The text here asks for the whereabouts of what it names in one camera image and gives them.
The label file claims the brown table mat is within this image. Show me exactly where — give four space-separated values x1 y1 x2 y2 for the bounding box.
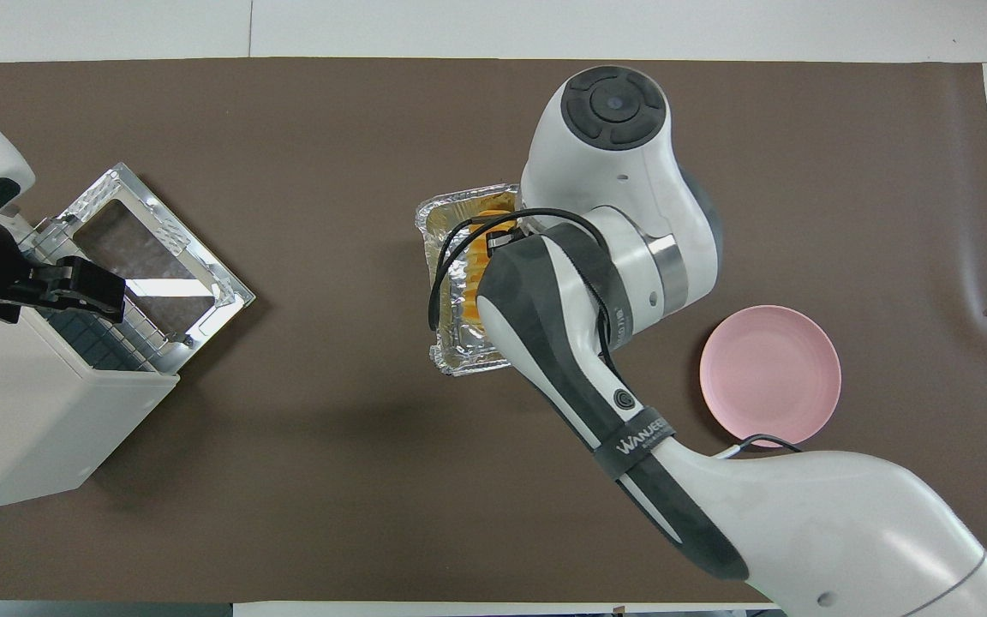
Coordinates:
0 57 987 603

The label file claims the glass oven door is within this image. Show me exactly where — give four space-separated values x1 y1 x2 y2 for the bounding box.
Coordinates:
57 163 256 375

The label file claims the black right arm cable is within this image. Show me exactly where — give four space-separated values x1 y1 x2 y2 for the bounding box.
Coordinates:
428 208 803 459

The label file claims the aluminium foil tray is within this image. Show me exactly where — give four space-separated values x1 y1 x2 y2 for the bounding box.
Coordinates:
415 183 522 378

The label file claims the cream toaster oven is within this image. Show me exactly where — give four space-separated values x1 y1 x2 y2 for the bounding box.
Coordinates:
0 219 182 513

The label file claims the oven wire rack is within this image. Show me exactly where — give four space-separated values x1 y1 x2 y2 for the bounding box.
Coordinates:
18 219 194 374

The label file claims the yellow ridged bread loaf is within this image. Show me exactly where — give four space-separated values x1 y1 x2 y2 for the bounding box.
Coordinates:
464 206 518 335

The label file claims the pink round plate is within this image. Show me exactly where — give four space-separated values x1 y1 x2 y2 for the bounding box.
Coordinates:
699 305 842 448

